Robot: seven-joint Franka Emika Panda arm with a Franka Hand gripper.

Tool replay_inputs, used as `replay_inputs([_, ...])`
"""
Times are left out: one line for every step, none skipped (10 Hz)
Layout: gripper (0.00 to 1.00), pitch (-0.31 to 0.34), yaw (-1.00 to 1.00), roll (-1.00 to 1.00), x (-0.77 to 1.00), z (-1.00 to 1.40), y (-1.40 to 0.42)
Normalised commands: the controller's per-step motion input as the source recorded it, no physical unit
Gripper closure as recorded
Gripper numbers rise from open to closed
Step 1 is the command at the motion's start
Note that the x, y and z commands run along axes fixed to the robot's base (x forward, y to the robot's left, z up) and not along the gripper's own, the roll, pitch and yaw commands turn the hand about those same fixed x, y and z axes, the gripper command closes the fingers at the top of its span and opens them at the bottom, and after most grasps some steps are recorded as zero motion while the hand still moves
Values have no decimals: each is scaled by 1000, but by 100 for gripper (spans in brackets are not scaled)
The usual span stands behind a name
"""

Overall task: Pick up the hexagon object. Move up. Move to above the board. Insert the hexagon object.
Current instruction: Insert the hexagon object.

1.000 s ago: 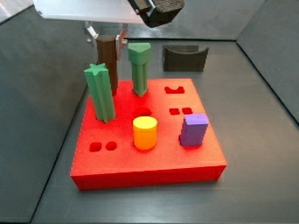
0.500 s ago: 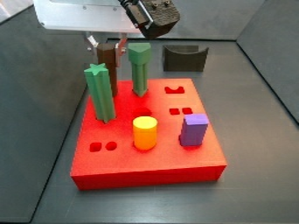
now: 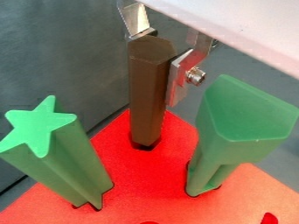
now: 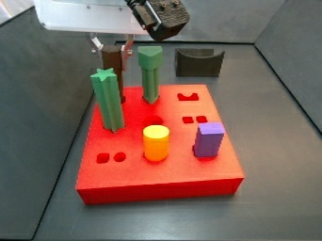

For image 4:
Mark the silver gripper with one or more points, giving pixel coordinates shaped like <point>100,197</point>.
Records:
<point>96,16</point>

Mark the brown hexagon peg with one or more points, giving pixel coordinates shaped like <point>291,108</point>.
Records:
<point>111,59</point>

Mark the red shape sorter board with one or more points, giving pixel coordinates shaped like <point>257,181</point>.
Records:
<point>171,153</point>

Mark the green heart peg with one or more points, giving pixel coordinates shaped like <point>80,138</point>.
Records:
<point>150,63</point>

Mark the green star peg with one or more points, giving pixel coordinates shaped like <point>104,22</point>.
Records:
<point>104,82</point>

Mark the black curved holder stand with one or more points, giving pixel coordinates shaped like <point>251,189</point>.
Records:
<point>198,62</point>

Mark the yellow cylinder peg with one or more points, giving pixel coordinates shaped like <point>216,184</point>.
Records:
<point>155,142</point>

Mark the purple rectangular peg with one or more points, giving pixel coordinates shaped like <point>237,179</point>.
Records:
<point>208,139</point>

